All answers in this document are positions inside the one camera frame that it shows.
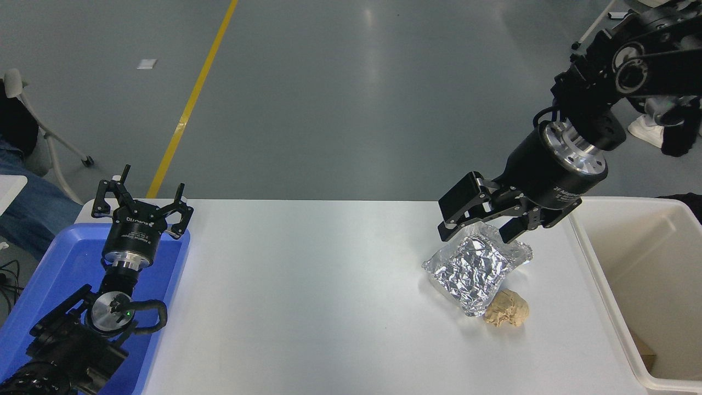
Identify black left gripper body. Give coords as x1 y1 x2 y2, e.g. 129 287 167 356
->
103 199 168 261

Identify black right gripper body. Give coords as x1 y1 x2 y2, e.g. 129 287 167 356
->
495 129 601 229

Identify silver foil tray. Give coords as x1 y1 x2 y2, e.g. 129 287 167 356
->
421 221 533 318

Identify blue plastic tray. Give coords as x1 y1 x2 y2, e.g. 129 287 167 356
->
0 222 191 395

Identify crumpled tan paper ball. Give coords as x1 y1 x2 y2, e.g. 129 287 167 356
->
484 289 530 328

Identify white wheeled chair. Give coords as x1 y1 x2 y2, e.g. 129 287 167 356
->
3 69 95 205

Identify small white table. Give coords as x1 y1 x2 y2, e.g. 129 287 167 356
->
0 174 29 218

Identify large pale plastic bin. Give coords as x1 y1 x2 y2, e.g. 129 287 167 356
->
568 196 702 393

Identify black fabric item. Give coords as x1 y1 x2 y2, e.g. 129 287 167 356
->
656 193 702 224

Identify black floor cables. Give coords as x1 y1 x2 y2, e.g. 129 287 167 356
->
0 258 24 314

